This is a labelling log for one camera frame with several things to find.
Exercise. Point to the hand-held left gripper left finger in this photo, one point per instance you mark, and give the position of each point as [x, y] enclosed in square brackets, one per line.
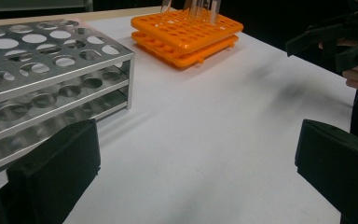
[56, 174]

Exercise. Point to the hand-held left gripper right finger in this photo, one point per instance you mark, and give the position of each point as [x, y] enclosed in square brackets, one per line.
[341, 168]

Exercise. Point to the silver metal test tube rack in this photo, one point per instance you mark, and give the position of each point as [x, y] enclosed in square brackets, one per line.
[49, 81]

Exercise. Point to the clear test tube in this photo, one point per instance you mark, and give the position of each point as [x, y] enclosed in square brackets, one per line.
[215, 11]
[200, 9]

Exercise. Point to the orange plastic test tube rack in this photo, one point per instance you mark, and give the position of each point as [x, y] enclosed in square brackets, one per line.
[186, 34]

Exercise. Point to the grey metal stand frame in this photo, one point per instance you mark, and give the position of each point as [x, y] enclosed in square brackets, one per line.
[28, 4]

